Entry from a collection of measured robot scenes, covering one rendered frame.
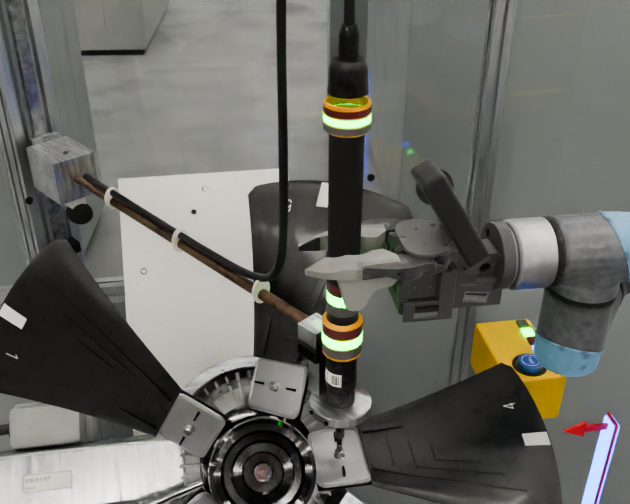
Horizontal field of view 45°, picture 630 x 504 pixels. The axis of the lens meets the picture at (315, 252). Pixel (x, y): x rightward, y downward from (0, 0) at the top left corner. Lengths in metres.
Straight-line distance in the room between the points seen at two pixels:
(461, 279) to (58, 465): 0.56
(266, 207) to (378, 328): 0.80
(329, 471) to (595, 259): 0.38
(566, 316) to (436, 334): 0.94
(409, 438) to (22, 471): 0.49
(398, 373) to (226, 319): 0.77
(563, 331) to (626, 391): 1.27
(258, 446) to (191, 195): 0.46
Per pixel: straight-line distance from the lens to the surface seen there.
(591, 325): 0.87
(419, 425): 0.97
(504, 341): 1.32
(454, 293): 0.80
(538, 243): 0.79
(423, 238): 0.77
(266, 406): 0.93
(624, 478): 2.39
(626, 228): 0.84
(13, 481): 1.07
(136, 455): 1.04
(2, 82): 1.28
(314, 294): 0.91
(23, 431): 1.09
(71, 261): 0.89
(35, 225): 1.37
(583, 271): 0.82
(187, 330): 1.14
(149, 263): 1.16
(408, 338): 1.77
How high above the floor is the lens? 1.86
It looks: 31 degrees down
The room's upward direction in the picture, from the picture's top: straight up
